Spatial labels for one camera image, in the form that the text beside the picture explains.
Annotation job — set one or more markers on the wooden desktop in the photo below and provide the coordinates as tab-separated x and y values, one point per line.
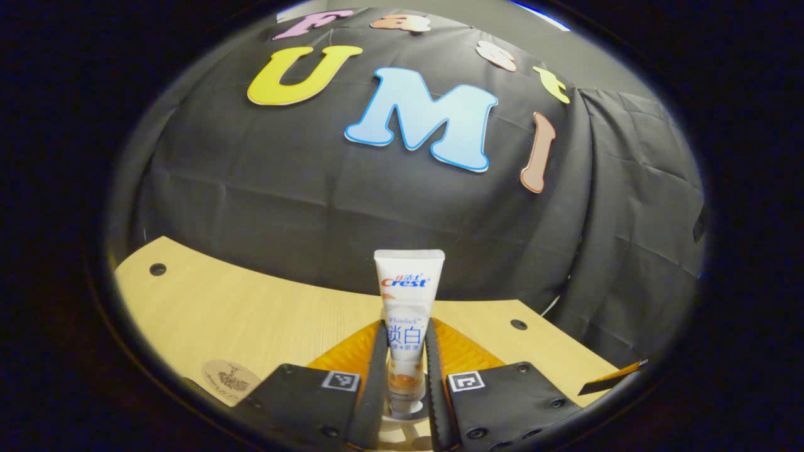
239	314

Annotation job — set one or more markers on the black backdrop cloth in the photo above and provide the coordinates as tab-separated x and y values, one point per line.
314	207

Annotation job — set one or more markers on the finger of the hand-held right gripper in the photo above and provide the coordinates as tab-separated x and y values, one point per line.
612	378

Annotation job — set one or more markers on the round cork coaster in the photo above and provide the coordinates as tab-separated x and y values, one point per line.
229	380

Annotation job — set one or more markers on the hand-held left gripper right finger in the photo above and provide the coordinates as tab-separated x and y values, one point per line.
436	389

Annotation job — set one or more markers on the white toothpaste tube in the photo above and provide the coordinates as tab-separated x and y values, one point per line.
408	314

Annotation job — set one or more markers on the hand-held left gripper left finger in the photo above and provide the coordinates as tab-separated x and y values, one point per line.
370	389

